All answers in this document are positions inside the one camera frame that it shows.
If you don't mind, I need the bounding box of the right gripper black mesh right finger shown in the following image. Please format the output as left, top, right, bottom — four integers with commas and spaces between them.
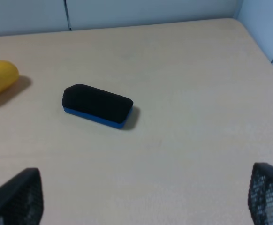
248, 163, 273, 225

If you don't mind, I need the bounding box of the black and blue eraser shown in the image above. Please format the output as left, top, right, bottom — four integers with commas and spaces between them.
62, 84, 134, 129

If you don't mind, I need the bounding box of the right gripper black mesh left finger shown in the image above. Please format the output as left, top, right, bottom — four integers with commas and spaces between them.
0, 168, 44, 225

